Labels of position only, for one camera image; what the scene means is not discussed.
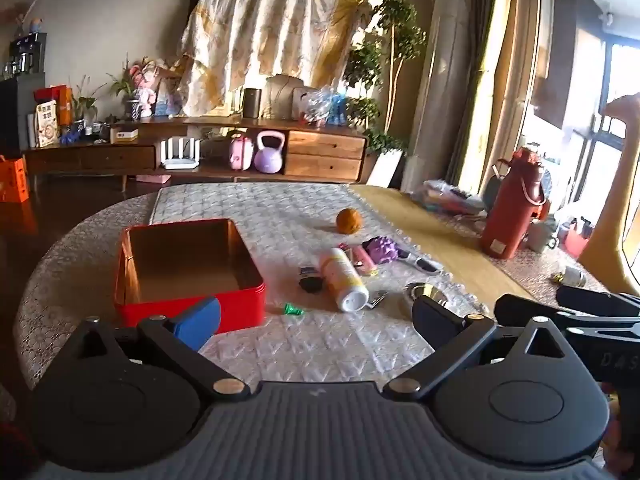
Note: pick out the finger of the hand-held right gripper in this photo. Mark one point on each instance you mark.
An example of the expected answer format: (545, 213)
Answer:
(600, 302)
(515, 310)

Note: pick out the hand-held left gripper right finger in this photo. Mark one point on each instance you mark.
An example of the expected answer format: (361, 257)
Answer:
(430, 322)

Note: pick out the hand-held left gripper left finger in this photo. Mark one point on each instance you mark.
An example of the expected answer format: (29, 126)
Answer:
(197, 322)

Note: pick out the red tin box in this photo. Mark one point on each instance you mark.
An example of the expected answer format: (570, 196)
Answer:
(190, 310)

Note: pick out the round metal dish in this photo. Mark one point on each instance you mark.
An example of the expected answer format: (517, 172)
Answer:
(425, 292)

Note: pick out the white sunglasses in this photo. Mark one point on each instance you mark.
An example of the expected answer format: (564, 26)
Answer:
(417, 261)

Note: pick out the purple spiky ball toy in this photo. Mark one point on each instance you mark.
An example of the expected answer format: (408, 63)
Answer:
(380, 251)

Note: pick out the small green item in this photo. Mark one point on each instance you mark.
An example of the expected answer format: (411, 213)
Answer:
(292, 309)

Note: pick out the white yellow bottle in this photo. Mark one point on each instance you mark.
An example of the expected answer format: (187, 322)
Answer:
(342, 280)

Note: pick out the orange fruit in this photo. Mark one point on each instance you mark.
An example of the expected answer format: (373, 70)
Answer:
(348, 221)

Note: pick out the person's right hand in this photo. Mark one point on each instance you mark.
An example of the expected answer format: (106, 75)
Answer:
(627, 464)

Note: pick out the light bulb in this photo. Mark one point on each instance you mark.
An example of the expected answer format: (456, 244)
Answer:
(570, 276)

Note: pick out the yellow table runner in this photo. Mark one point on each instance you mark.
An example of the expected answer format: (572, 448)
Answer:
(425, 225)

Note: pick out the tall yellow figure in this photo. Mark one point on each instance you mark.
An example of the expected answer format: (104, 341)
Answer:
(615, 200)

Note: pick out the red thermos bottle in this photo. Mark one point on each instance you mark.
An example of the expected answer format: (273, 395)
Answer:
(510, 205)

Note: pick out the stack of books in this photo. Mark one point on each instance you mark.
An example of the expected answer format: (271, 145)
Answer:
(452, 199)

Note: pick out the grey quilted table mat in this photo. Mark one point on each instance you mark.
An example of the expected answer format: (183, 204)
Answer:
(280, 210)

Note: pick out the pink tissue box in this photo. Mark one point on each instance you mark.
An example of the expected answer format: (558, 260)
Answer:
(152, 179)

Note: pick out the white planter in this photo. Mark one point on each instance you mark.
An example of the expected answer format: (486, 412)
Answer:
(385, 170)

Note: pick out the white router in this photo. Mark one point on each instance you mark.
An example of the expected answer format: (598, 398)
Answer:
(180, 155)

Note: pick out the pink toy suitcase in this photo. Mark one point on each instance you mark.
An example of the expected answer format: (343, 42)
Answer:
(240, 152)

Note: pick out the purple kettlebell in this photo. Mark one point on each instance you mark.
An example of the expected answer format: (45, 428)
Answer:
(269, 157)

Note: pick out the wooden television stand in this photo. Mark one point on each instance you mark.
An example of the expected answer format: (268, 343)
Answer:
(325, 152)

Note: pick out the small white box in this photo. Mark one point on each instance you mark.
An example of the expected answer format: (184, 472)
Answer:
(126, 135)

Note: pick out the grey cylinder speaker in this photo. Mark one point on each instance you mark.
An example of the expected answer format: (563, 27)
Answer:
(252, 103)

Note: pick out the blue toy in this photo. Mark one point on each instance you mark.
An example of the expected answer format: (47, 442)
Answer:
(70, 135)

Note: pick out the plant in patterned vase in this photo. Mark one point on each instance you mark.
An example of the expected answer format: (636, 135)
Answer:
(131, 105)

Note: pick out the orange gift bag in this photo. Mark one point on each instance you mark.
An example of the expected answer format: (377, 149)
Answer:
(12, 180)

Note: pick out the white standing air conditioner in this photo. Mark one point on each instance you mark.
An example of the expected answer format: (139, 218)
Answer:
(445, 85)

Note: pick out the plastic bag of bottles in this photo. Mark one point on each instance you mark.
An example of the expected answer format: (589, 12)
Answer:
(325, 105)

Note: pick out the pink doll bouquet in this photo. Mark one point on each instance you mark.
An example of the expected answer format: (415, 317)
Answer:
(145, 85)

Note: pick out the beige cardboard piece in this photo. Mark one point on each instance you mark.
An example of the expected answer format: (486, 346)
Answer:
(285, 95)

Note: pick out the small potted plant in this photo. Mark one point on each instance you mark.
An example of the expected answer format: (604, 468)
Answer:
(85, 105)

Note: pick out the printed snack bag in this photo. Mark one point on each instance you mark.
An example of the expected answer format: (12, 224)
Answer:
(46, 125)

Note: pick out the beige curtain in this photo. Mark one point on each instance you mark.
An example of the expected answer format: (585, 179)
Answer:
(500, 60)

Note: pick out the red orange gift box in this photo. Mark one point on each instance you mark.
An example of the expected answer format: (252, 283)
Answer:
(55, 97)

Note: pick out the black cabinet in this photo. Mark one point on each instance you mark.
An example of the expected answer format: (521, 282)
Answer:
(20, 110)

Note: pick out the tall potted tree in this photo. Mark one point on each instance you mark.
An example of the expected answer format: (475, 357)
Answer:
(400, 30)

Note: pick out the floral cloth cover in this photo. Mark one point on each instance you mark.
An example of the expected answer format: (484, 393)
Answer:
(260, 25)

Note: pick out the coffee machine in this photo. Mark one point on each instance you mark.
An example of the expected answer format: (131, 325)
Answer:
(30, 55)

